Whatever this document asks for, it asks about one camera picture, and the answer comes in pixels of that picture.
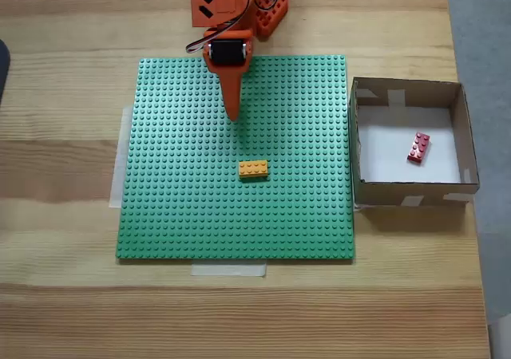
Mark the red lego block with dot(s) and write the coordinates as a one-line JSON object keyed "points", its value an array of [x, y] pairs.
{"points": [[418, 148]]}

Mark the open cardboard box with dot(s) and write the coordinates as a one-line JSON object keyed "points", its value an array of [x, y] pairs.
{"points": [[399, 196]]}

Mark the black rounded object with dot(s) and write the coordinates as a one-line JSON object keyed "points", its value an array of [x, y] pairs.
{"points": [[3, 68]]}

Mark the green lego baseplate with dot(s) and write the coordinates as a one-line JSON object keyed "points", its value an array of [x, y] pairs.
{"points": [[279, 135]]}

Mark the yellow lego block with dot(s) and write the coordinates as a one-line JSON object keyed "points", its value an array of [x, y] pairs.
{"points": [[253, 168]]}

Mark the wide masking tape strip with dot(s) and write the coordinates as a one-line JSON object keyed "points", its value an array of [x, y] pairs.
{"points": [[117, 167]]}

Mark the white paper sheet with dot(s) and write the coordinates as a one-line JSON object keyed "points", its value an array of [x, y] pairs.
{"points": [[383, 151]]}

